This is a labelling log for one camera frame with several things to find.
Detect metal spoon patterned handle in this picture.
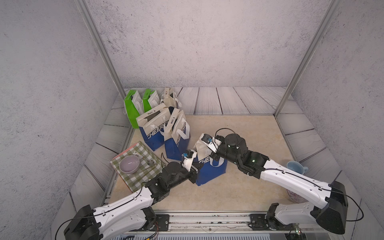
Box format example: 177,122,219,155
134,151,155,166

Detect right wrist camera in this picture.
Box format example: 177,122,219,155
201,134,213,145

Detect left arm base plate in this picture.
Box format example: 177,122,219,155
148,214,170,232

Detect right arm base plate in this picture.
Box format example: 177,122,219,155
248,203,294,231

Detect light blue mug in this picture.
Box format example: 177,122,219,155
287,161,309,175

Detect green white takeout bag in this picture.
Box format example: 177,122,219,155
142,89,160,113
124,90,144,129

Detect green checkered cloth mat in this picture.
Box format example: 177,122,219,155
110,142,166,192

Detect lilac ceramic bowl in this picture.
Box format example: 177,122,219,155
119,155,140,174

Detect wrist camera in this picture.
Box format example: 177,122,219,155
201,134,213,145
183,150,197,160

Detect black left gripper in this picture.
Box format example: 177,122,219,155
166,162,205,192

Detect red board under cloth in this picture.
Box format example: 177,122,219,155
111,141,139,162

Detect dark navy takeaway bag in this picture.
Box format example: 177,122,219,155
160,87,183,110

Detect blue white takeout bag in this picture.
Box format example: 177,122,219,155
137,103,171,151

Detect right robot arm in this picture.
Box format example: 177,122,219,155
201,133,348,235

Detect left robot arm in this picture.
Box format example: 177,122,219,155
64,162,203,240

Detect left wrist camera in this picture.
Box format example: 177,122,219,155
183,150,197,160

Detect clear glass saucer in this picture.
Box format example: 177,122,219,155
287,190,308,204

